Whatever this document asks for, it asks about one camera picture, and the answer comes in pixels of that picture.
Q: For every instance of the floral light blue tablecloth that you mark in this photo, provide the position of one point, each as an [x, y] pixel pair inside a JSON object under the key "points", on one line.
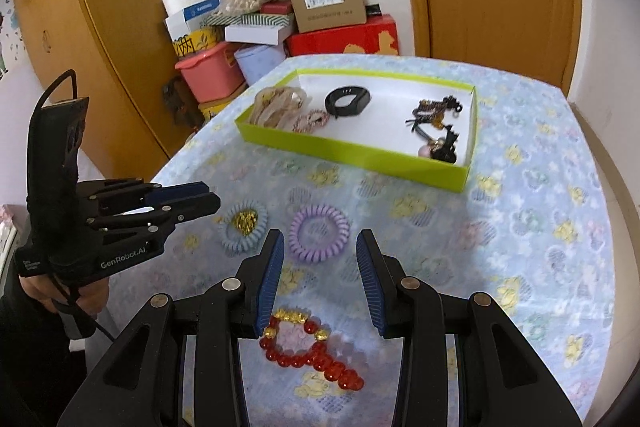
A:
{"points": [[525, 232]]}

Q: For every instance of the clear amber hair claw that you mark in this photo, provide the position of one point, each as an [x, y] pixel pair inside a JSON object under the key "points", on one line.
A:
{"points": [[275, 107]]}

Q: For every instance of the flat white box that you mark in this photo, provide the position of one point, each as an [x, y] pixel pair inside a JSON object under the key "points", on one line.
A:
{"points": [[255, 34]]}

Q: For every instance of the person's left hand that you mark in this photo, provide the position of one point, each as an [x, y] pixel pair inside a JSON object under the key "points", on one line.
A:
{"points": [[85, 299]]}

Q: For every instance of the pink plastic bin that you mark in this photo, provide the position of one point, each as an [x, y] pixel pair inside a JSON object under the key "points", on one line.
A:
{"points": [[212, 74]]}

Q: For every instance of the yellow printed box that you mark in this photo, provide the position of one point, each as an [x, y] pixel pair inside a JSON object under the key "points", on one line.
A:
{"points": [[215, 109], [192, 42]]}

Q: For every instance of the lavender round container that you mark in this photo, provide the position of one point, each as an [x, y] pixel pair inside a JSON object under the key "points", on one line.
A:
{"points": [[257, 64]]}

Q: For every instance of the black fitness band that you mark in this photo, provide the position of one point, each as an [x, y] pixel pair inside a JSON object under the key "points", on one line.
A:
{"points": [[347, 102]]}

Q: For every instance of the small red box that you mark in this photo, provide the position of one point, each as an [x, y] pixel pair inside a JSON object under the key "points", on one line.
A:
{"points": [[277, 8]]}

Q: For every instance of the brown wooden wardrobe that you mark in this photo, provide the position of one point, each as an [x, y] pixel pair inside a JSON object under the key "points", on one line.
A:
{"points": [[115, 17]]}

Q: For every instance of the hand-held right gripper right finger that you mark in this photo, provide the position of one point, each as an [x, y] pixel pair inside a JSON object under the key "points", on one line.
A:
{"points": [[372, 287]]}

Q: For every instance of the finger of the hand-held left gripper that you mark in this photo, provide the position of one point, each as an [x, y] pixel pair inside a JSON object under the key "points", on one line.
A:
{"points": [[180, 191], [195, 207]]}

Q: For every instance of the person's left forearm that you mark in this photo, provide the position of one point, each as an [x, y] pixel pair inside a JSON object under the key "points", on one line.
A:
{"points": [[30, 372]]}

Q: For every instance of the large red gift box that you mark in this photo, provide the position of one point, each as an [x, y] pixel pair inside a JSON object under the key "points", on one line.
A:
{"points": [[345, 37]]}

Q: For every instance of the lime green shallow box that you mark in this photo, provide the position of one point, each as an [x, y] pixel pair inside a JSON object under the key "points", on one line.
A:
{"points": [[390, 122]]}

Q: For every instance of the dark brown bag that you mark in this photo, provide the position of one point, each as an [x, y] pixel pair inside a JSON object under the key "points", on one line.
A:
{"points": [[177, 102]]}

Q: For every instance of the white box blue label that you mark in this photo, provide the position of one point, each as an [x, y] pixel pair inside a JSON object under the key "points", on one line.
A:
{"points": [[192, 7]]}

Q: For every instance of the green striped box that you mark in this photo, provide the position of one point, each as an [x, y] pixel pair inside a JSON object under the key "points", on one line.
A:
{"points": [[245, 19]]}

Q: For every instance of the pink rhinestone heart hair clip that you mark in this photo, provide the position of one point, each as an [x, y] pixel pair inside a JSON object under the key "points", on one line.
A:
{"points": [[310, 122]]}

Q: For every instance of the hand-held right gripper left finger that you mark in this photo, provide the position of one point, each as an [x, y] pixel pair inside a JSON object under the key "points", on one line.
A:
{"points": [[267, 287]]}

